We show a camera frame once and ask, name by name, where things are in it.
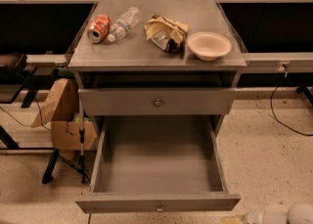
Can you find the crushed orange soda can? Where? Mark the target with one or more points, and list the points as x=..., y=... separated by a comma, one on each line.
x=98, y=29

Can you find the brown cardboard box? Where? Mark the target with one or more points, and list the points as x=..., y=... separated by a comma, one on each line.
x=61, y=109

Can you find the white paper bowl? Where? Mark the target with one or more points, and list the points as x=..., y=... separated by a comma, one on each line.
x=209, y=46

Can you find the crumpled yellow chip bag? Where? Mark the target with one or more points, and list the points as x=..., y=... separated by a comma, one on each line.
x=169, y=35

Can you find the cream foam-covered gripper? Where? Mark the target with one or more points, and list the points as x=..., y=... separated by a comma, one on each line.
x=255, y=218

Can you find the grey drawer cabinet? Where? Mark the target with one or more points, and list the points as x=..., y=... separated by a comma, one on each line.
x=136, y=62

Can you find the grey drawer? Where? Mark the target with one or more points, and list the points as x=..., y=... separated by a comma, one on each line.
x=157, y=164
x=157, y=101

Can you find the clear plastic water bottle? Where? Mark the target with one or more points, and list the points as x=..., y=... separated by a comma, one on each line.
x=122, y=26

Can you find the silver black tripod pole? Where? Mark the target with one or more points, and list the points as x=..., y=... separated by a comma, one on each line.
x=81, y=138

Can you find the black stand left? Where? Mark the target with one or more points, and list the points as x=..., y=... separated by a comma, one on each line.
x=14, y=76

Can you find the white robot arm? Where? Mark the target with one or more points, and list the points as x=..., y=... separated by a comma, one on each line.
x=300, y=213

